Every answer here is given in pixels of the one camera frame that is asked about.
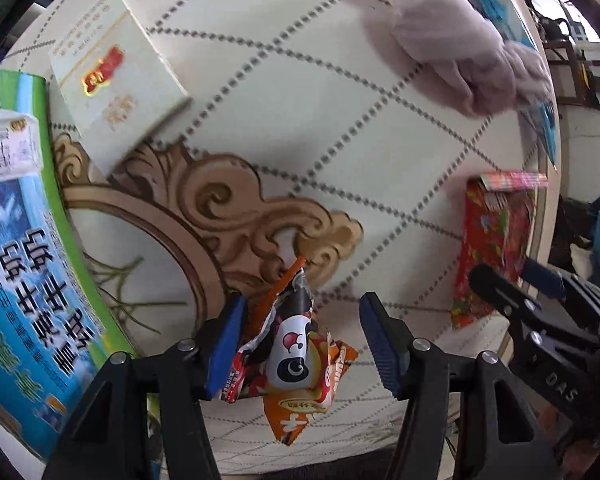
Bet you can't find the blue green milk carton box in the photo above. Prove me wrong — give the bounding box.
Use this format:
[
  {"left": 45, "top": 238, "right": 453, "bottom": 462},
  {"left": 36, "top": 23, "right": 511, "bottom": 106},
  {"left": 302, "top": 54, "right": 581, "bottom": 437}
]
[{"left": 0, "top": 69, "right": 153, "bottom": 465}]

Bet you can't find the blue clothing pile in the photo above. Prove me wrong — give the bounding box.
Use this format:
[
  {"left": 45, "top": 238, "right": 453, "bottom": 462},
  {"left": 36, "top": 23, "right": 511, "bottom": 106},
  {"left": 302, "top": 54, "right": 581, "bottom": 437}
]
[{"left": 560, "top": 194, "right": 600, "bottom": 308}]

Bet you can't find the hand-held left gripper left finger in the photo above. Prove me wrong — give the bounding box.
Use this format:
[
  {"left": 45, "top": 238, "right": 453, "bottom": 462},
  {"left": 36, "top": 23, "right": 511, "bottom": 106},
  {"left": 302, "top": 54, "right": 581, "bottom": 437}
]
[{"left": 42, "top": 294, "right": 248, "bottom": 480}]

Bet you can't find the small white milk carton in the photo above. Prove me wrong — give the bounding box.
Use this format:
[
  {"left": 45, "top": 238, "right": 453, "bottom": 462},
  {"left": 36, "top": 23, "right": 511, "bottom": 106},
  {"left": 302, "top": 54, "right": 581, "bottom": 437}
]
[{"left": 0, "top": 107, "right": 45, "bottom": 188}]

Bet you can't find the white flat box red emblem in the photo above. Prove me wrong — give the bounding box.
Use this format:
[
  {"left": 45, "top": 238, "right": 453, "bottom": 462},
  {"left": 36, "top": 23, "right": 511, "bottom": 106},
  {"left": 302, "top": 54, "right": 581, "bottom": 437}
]
[{"left": 48, "top": 0, "right": 192, "bottom": 176}]

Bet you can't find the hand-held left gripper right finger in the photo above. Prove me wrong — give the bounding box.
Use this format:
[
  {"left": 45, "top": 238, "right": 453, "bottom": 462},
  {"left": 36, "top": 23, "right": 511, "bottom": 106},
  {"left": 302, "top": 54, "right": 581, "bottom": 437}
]
[{"left": 358, "top": 291, "right": 565, "bottom": 480}]

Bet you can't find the blue flat packet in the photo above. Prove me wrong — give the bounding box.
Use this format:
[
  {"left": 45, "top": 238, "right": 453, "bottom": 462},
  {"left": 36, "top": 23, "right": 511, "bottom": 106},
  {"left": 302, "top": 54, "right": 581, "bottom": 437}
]
[{"left": 465, "top": 0, "right": 562, "bottom": 173}]

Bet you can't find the panda print snack packet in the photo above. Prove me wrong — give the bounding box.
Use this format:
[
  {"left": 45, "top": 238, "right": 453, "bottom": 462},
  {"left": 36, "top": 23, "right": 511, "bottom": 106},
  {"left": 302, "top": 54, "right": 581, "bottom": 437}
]
[{"left": 220, "top": 255, "right": 331, "bottom": 403}]

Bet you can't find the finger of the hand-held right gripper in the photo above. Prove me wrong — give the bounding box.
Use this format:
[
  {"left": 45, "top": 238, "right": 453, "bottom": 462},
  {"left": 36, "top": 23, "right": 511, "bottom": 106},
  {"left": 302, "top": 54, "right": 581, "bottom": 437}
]
[
  {"left": 521, "top": 258, "right": 600, "bottom": 326},
  {"left": 468, "top": 263, "right": 542, "bottom": 332}
]

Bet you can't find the wooden chair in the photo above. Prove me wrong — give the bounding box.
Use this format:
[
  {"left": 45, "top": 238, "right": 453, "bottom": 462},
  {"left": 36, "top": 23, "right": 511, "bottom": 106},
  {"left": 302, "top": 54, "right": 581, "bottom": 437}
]
[{"left": 540, "top": 15, "right": 600, "bottom": 113}]

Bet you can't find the orange snack packet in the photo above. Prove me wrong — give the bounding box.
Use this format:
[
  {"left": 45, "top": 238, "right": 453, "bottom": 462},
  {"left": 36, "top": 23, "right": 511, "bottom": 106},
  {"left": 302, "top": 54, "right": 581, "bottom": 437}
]
[{"left": 261, "top": 329, "right": 359, "bottom": 447}]

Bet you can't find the red colourful patterned packet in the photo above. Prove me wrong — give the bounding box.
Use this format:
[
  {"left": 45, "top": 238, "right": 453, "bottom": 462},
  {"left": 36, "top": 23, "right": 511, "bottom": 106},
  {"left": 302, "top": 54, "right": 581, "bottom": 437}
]
[{"left": 450, "top": 171, "right": 550, "bottom": 330}]

